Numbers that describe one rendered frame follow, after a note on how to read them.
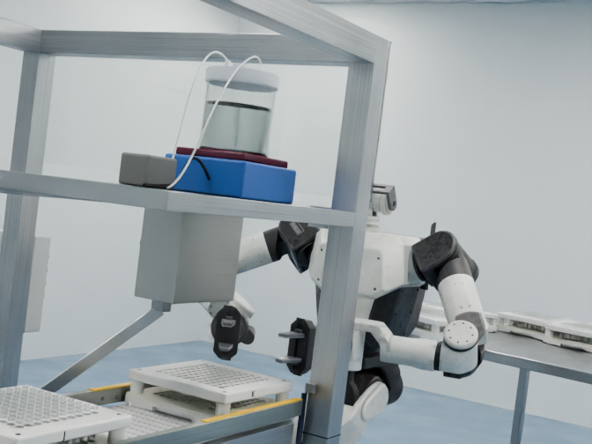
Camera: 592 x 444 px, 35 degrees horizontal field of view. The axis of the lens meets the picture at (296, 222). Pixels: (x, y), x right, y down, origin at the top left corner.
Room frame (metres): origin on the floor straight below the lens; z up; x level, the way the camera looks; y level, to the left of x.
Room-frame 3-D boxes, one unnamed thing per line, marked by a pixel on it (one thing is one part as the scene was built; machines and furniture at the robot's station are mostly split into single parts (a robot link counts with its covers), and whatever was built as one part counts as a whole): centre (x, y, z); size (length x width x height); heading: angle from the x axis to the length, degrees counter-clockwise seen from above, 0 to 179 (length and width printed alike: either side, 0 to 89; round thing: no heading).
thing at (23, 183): (1.77, 0.20, 1.26); 0.62 x 0.38 x 0.04; 149
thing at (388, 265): (2.50, -0.22, 1.10); 0.34 x 0.30 x 0.36; 59
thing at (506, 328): (3.68, -1.00, 0.89); 0.24 x 0.24 x 0.02; 45
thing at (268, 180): (1.95, 0.15, 1.32); 0.21 x 0.20 x 0.09; 59
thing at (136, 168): (1.76, 0.28, 1.31); 0.10 x 0.07 x 0.06; 149
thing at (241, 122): (1.95, 0.15, 1.46); 0.15 x 0.15 x 0.19
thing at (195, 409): (1.92, 0.13, 0.85); 0.24 x 0.24 x 0.02; 59
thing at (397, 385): (2.53, -0.24, 0.83); 0.28 x 0.13 x 0.18; 149
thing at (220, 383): (1.92, 0.13, 0.90); 0.25 x 0.24 x 0.02; 59
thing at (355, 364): (2.21, -0.14, 0.96); 0.11 x 0.11 x 0.11; 51
